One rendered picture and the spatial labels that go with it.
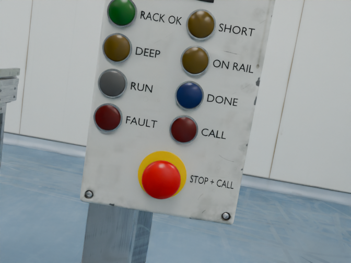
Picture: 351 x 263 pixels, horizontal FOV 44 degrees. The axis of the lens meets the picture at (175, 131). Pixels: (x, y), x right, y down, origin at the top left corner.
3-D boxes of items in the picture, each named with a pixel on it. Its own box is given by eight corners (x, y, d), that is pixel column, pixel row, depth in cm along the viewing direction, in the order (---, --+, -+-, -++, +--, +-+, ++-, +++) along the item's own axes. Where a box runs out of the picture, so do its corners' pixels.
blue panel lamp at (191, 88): (200, 111, 44) (205, 84, 44) (174, 107, 44) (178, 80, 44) (200, 110, 45) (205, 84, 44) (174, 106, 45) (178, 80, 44)
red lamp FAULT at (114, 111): (118, 133, 45) (121, 107, 44) (92, 129, 45) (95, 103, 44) (119, 132, 45) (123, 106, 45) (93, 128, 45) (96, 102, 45)
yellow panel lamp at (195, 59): (206, 76, 43) (211, 48, 43) (179, 72, 43) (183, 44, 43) (206, 75, 44) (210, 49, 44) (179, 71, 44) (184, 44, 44)
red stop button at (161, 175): (177, 204, 43) (183, 166, 43) (138, 198, 43) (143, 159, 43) (177, 191, 48) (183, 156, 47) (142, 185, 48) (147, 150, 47)
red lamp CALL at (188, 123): (195, 145, 45) (199, 119, 44) (168, 141, 45) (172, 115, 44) (194, 144, 45) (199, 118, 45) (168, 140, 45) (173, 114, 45)
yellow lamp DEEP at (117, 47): (128, 63, 43) (131, 36, 43) (101, 59, 43) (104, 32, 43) (129, 63, 44) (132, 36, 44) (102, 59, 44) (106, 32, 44)
